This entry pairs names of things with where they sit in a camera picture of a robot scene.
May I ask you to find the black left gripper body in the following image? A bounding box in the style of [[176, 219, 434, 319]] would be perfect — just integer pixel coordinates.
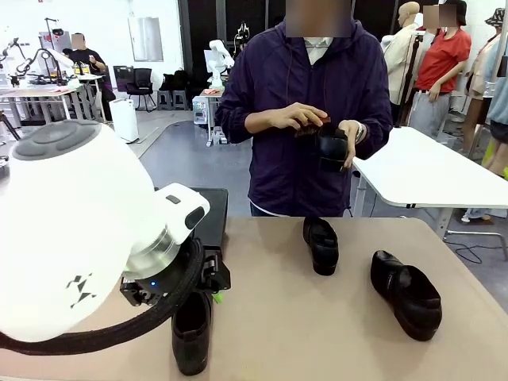
[[120, 273, 175, 307]]

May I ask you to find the black leather shoe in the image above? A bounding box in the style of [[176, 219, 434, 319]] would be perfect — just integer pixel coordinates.
[[315, 125, 352, 174], [370, 249, 444, 342], [302, 217, 340, 276], [171, 291, 214, 377]]

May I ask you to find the wooden shoe brush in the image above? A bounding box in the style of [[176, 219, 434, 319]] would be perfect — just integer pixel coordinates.
[[293, 114, 330, 139]]

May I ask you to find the person's left forearm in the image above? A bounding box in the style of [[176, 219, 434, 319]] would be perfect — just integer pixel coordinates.
[[355, 118, 394, 160]]

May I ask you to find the person's right forearm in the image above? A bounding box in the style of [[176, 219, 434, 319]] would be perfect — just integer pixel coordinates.
[[216, 105, 271, 144]]

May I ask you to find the black shoe stand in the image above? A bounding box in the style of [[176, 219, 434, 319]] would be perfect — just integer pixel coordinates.
[[186, 187, 230, 247]]

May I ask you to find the person's right hand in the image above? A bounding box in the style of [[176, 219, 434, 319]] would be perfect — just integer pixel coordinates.
[[266, 102, 329, 130]]

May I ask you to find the person's left hand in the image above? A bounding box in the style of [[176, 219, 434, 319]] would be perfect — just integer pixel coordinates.
[[339, 119, 364, 170]]

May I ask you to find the gray floor mat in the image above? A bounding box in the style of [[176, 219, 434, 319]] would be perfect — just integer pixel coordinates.
[[140, 121, 255, 217]]

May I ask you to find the person in purple jacket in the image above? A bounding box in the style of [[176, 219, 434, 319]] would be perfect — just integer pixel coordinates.
[[216, 17, 394, 218]]

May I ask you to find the white computer case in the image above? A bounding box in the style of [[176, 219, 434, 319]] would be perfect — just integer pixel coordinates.
[[192, 96, 211, 126]]

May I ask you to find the white air purifier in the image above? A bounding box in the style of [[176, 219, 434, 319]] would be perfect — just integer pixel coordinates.
[[109, 98, 140, 144]]

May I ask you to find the small side table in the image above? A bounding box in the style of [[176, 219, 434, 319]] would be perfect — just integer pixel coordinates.
[[199, 87, 227, 148]]

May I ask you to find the black bag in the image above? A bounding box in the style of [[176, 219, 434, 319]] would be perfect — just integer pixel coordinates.
[[160, 68, 191, 93]]

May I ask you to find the black office chair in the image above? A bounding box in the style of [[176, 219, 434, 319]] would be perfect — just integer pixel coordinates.
[[125, 67, 156, 112]]

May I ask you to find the black slanted tripod pole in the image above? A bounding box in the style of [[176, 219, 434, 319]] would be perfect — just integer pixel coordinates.
[[0, 112, 21, 142]]

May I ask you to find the white desk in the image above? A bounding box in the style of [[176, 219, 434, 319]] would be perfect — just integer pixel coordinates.
[[352, 126, 508, 247]]

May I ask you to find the long work table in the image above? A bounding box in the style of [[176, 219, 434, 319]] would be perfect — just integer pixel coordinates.
[[0, 75, 105, 132]]

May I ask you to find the mannequin in beige coat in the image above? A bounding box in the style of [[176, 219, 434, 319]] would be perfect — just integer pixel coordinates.
[[383, 2, 422, 106]]

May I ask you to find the mannequin with bucket hat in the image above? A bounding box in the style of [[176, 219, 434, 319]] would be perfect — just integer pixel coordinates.
[[462, 7, 508, 175]]

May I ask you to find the left arm's black sleeved cable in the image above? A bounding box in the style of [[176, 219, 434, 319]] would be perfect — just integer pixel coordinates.
[[0, 237, 206, 356]]

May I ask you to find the white wall panel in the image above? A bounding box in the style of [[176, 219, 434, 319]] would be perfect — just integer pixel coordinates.
[[127, 16, 164, 63]]

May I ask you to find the background robot with cables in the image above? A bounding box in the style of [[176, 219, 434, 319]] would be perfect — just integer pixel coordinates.
[[23, 17, 80, 90]]

